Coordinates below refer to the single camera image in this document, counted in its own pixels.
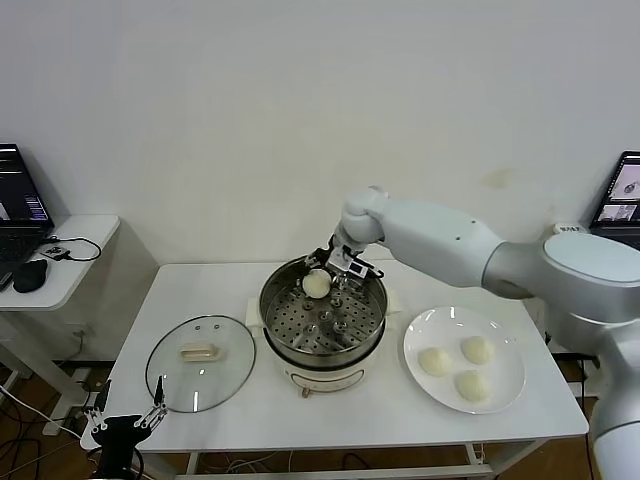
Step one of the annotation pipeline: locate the black laptop with dark screen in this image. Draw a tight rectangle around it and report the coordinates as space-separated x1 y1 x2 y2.
0 143 56 264

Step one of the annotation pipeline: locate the round glass pot lid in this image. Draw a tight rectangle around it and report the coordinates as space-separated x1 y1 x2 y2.
145 314 258 414

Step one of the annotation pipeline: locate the black computer mouse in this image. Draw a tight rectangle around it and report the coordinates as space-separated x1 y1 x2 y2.
13 259 52 294

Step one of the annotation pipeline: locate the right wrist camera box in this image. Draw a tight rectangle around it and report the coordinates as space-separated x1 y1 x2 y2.
328 244 377 281

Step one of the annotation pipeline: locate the white steamed baozi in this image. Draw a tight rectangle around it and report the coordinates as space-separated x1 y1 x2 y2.
302 269 332 299
417 347 453 376
459 335 496 365
453 370 494 404

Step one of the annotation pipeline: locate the white side table with mouse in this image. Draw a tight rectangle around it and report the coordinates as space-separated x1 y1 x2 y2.
0 214 122 436

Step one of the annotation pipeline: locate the white main table frame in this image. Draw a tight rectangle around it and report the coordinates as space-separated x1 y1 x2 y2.
187 439 496 480

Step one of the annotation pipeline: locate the black looped device cable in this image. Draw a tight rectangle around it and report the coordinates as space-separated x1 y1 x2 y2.
42 235 103 264

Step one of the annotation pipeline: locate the round white plate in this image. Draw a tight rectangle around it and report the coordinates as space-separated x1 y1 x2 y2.
403 305 527 415

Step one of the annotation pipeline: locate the white side table with strip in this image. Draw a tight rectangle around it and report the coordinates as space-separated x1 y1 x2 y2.
552 222 596 239

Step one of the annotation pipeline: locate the grey laptop with bright windows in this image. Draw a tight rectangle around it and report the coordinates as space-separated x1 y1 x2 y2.
588 151 640 236

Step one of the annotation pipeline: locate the cream electric cooker base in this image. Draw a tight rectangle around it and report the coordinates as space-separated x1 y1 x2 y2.
244 289 403 401

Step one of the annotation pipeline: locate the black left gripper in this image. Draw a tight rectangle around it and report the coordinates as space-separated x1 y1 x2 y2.
83 374 169 480

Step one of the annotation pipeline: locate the stainless steel steamer basket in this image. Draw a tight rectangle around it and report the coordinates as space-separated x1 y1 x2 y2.
258 253 389 366

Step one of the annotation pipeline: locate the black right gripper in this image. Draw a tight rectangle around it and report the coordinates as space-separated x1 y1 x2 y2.
302 235 365 296

